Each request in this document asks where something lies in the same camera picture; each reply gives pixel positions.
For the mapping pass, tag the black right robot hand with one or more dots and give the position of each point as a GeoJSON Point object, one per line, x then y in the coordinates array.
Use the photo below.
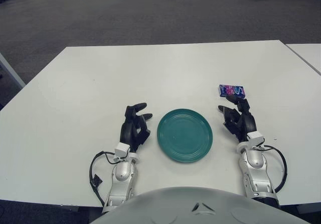
{"type": "Point", "coordinates": [244, 123]}

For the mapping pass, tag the grey desk edge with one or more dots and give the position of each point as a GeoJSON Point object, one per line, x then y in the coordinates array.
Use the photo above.
{"type": "Point", "coordinates": [11, 70]}

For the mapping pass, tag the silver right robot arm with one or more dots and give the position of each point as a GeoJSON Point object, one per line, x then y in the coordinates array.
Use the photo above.
{"type": "Point", "coordinates": [253, 163]}

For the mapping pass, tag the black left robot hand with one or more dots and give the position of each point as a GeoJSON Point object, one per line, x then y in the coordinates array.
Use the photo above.
{"type": "Point", "coordinates": [128, 131]}

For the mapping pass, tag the neighbouring white table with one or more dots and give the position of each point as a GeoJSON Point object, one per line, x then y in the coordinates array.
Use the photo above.
{"type": "Point", "coordinates": [307, 54]}

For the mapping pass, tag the grey robot torso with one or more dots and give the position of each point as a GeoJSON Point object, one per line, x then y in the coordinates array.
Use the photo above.
{"type": "Point", "coordinates": [175, 206]}

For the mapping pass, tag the blue pink gum pack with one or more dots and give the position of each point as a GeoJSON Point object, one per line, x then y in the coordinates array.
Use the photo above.
{"type": "Point", "coordinates": [232, 90]}

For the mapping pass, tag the green round plate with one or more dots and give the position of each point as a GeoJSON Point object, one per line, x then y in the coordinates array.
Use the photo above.
{"type": "Point", "coordinates": [185, 136]}

